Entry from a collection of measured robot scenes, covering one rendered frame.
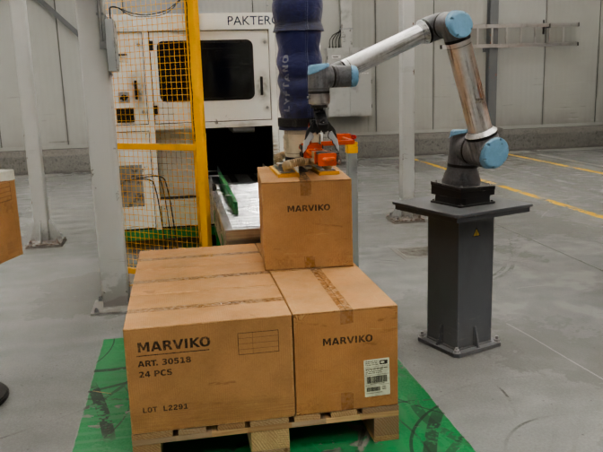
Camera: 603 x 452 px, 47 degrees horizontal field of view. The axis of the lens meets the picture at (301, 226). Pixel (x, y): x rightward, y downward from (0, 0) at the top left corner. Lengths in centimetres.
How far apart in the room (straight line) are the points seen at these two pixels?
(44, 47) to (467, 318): 1019
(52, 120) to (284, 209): 986
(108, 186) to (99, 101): 51
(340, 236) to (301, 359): 73
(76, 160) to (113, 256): 813
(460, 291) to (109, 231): 218
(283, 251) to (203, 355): 76
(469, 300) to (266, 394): 137
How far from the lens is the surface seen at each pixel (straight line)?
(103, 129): 435
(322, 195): 304
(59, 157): 1255
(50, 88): 1266
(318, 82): 289
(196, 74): 437
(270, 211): 304
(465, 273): 351
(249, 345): 253
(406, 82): 679
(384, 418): 275
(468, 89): 324
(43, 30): 1270
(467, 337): 363
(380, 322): 260
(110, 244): 444
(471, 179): 347
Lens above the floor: 136
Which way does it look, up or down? 12 degrees down
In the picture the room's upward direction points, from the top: 2 degrees counter-clockwise
